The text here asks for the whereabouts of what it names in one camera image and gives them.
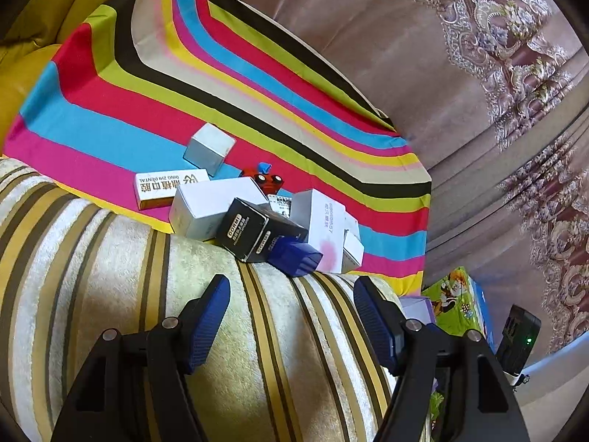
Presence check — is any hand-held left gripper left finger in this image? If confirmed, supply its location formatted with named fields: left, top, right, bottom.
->
left=50, top=274, right=231, bottom=442

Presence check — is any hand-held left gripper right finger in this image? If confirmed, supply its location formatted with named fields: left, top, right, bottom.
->
left=353, top=276, right=530, bottom=442

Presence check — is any blue box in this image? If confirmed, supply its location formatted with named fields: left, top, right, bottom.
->
left=267, top=235, right=324, bottom=278

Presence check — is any black box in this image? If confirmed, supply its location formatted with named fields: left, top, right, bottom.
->
left=215, top=197, right=309, bottom=263

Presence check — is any white box with pink print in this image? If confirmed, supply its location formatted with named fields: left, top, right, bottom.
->
left=290, top=189, right=360, bottom=274

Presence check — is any large white grey box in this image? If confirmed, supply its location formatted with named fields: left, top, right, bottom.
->
left=169, top=176, right=270, bottom=241

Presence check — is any grey cube box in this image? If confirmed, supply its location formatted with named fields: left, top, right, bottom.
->
left=183, top=123, right=237, bottom=176

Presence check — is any white purple box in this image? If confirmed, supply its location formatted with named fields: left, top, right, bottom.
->
left=398, top=297, right=438, bottom=327

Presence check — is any small white box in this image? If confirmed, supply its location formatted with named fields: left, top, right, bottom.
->
left=341, top=230, right=365, bottom=272

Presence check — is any beige striped sofa cushion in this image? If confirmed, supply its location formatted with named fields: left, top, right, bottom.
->
left=0, top=159, right=433, bottom=442

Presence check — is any white box with green print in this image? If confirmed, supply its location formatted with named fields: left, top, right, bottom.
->
left=268, top=193, right=294, bottom=219

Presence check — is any black device with green light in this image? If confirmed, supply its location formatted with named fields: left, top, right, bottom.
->
left=494, top=305, right=541, bottom=378

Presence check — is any long white orange box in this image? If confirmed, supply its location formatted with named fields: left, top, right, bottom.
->
left=134, top=169, right=210, bottom=211

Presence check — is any red toy car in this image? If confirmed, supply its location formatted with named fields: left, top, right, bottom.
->
left=239, top=162, right=283, bottom=196

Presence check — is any multicolour striped cloth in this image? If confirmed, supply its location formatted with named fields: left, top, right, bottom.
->
left=2, top=0, right=433, bottom=295

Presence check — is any pink embroidered curtain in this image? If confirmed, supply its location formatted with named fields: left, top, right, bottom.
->
left=175, top=0, right=589, bottom=355

